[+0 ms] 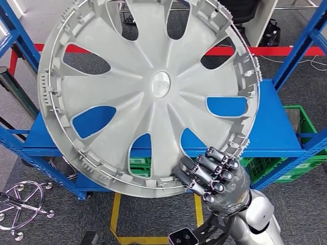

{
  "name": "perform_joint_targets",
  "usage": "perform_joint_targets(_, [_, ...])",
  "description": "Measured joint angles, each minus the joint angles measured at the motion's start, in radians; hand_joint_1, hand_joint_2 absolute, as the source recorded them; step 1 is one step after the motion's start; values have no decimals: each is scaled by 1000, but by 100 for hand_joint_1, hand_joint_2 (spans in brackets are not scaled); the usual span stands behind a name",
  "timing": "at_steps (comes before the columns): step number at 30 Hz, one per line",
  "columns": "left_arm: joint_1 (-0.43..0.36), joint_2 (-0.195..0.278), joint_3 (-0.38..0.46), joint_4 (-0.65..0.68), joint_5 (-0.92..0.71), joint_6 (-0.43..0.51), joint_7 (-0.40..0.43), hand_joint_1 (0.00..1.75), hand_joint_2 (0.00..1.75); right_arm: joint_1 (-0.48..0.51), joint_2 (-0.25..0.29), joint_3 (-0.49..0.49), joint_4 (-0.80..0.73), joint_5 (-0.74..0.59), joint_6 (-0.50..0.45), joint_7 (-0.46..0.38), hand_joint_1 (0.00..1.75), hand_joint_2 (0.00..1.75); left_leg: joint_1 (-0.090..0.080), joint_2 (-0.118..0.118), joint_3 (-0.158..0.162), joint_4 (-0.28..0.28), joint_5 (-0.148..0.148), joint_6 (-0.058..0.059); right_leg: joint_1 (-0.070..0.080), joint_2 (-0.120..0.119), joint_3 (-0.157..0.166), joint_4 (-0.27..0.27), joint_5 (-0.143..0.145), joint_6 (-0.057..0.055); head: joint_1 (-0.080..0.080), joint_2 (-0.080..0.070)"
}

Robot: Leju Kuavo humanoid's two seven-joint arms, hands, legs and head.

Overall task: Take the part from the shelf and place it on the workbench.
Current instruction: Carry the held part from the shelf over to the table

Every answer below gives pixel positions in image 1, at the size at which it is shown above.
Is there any black office chair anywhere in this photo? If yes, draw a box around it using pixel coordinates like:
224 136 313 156
220 0 261 25

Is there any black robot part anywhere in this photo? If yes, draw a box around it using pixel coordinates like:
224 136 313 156
80 231 99 245

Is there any blue metal shelf rack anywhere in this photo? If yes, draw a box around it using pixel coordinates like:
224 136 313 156
0 0 327 204

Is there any white floor cable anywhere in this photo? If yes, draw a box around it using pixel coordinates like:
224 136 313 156
260 54 327 72

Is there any silver plastic wheel hubcap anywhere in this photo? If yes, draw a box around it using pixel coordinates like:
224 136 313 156
38 0 262 199

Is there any white office desk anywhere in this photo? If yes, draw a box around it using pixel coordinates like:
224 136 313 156
251 0 319 48

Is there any black stool chrome base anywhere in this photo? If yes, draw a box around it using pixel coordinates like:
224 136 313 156
0 181 56 242

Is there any long red barrier belt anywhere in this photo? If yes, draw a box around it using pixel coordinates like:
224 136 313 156
33 44 324 58

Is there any chrome stanchion post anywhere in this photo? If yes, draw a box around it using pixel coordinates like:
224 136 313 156
11 45 42 92
0 67 81 181

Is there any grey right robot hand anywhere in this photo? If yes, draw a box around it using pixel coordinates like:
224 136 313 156
172 146 252 217

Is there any black pole grey base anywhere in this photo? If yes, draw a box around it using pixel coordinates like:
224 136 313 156
0 116 28 142

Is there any short red barrier belt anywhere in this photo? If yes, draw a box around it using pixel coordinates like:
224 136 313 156
10 51 20 77

